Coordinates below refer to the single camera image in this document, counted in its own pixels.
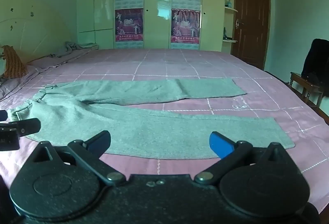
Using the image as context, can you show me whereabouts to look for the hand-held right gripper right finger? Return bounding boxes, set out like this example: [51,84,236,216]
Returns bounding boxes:
[194,131,297,185]

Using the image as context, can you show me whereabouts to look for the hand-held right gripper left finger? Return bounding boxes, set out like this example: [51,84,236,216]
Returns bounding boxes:
[31,130,125,186]

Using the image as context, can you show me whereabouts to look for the grey pants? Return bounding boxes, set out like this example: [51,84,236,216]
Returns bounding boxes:
[7,78,295,160]

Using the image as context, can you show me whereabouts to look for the bed with pink checked sheet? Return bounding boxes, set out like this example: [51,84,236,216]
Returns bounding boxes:
[0,49,329,214]

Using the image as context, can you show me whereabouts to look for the white green patterned pillow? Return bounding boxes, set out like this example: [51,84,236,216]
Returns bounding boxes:
[0,46,6,79]

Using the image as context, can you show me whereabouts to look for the orange patterned pillow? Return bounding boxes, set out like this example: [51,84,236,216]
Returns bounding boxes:
[2,45,29,79]

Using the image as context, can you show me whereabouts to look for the cream bed headboard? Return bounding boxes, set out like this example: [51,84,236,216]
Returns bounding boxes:
[0,0,79,65]

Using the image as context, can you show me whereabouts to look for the crumpled grey blanket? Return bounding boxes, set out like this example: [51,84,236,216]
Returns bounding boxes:
[49,41,100,58]

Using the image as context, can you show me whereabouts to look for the brown wooden door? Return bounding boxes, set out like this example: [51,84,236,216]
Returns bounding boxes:
[231,0,271,70]

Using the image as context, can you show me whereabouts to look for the cream corner shelf unit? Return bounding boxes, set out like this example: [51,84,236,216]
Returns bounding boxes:
[222,0,239,43]

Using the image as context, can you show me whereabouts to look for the cream glossy wardrobe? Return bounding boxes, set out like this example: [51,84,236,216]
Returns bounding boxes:
[76,0,232,53]

